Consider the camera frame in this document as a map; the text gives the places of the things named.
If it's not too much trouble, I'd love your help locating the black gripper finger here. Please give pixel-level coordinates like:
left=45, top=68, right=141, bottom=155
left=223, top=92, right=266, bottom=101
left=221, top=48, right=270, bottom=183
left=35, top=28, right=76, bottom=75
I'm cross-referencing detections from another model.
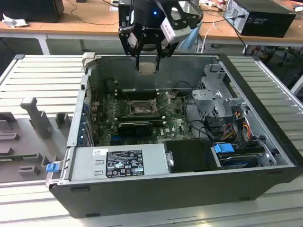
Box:
left=118, top=23, right=141, bottom=71
left=154, top=40, right=178, bottom=72

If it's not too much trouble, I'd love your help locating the silver CPU plate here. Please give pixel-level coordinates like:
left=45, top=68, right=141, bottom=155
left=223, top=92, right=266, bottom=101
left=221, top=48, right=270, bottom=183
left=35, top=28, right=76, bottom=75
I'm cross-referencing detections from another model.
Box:
left=138, top=61, right=158, bottom=76

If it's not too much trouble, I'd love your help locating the metal socket cover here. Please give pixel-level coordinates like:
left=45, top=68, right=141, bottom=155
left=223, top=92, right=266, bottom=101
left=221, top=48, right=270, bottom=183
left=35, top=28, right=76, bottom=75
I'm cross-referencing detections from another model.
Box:
left=151, top=90, right=178, bottom=112

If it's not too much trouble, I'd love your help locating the CPU socket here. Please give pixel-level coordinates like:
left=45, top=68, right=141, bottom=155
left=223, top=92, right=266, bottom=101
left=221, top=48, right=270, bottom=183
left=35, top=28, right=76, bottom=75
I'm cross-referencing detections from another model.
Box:
left=129, top=100, right=154, bottom=116

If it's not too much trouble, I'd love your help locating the small black PC tower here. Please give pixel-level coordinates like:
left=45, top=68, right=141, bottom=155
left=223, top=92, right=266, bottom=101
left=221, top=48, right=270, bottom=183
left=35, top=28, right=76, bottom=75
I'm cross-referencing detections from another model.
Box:
left=118, top=0, right=134, bottom=27

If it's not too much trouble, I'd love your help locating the pale blue teach pendant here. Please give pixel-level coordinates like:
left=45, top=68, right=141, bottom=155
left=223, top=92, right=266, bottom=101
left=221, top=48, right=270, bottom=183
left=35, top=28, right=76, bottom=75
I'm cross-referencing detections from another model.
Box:
left=177, top=27, right=202, bottom=54

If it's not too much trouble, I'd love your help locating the black RAM stick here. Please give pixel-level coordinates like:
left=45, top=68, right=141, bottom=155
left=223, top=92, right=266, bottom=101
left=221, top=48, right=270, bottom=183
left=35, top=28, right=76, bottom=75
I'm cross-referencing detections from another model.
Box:
left=117, top=88, right=164, bottom=100
left=115, top=113, right=166, bottom=125

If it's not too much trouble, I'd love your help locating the wooden desk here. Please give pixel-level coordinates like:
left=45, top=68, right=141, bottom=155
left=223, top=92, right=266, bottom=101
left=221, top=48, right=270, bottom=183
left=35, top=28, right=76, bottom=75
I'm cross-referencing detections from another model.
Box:
left=0, top=0, right=303, bottom=56

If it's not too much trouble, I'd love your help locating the grey metal drive cage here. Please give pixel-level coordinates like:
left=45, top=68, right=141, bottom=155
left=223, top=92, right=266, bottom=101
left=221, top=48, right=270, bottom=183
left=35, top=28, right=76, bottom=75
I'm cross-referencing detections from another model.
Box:
left=191, top=63, right=247, bottom=119

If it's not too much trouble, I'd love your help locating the green motherboard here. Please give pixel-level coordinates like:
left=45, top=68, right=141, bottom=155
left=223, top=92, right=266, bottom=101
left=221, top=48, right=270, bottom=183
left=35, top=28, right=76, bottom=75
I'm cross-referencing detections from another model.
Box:
left=91, top=91, right=197, bottom=146

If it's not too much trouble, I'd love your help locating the black graphics card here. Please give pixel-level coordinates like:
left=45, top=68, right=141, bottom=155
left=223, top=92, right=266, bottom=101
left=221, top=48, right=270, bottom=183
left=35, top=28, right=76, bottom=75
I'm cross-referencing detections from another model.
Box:
left=117, top=122, right=153, bottom=138

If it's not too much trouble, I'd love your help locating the black desktop PC tower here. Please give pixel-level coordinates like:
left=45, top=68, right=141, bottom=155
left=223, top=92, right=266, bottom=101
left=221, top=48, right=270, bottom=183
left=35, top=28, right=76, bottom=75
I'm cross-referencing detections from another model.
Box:
left=223, top=0, right=297, bottom=38

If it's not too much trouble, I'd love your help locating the black plastic shroud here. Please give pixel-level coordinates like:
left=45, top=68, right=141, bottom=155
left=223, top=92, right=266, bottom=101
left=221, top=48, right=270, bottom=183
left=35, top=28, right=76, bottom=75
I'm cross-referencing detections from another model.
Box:
left=163, top=139, right=223, bottom=174

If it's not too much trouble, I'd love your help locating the large black box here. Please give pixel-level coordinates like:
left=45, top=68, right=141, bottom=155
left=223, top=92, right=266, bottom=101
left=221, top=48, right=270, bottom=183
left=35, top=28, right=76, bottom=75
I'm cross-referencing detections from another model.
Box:
left=0, top=0, right=65, bottom=23

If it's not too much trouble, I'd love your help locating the blue disk carrier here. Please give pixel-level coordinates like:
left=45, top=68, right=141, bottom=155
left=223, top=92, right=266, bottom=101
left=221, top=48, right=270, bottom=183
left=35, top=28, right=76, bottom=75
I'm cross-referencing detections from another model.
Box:
left=213, top=142, right=235, bottom=161

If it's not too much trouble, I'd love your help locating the crumpled white paper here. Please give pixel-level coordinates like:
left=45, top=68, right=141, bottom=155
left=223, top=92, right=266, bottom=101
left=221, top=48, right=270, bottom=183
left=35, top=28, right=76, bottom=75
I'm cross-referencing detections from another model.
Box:
left=1, top=13, right=29, bottom=29

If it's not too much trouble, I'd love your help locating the grey power supply unit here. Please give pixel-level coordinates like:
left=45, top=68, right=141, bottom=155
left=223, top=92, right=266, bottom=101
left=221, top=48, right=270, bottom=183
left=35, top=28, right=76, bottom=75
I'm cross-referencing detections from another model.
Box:
left=69, top=143, right=170, bottom=182

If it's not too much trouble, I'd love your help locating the grey parts rack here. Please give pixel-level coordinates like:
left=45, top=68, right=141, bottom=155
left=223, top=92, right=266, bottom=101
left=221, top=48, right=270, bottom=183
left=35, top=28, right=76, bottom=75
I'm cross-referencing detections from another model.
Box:
left=0, top=96, right=74, bottom=184

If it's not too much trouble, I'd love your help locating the black open PC case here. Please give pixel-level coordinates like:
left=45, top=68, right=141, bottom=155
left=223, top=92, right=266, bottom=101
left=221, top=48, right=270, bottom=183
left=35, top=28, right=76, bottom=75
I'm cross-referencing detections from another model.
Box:
left=45, top=52, right=303, bottom=219

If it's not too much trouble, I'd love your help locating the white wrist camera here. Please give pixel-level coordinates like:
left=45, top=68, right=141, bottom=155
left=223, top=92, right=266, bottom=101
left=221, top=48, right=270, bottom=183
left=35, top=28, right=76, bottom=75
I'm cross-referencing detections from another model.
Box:
left=160, top=6, right=192, bottom=44

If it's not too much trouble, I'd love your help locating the white cable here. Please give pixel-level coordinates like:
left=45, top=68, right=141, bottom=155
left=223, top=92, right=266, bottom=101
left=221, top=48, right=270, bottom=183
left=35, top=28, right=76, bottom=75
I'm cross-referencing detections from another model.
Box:
left=196, top=20, right=219, bottom=53

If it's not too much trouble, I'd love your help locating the black power cable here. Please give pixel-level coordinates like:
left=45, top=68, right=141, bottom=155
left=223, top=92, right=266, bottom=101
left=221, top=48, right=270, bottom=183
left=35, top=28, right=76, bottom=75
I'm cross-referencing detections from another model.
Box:
left=224, top=15, right=247, bottom=55

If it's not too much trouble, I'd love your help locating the coloured wire bundle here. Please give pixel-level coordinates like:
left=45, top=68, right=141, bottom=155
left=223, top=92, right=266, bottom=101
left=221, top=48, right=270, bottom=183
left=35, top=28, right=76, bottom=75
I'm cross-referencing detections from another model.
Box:
left=220, top=117, right=252, bottom=143

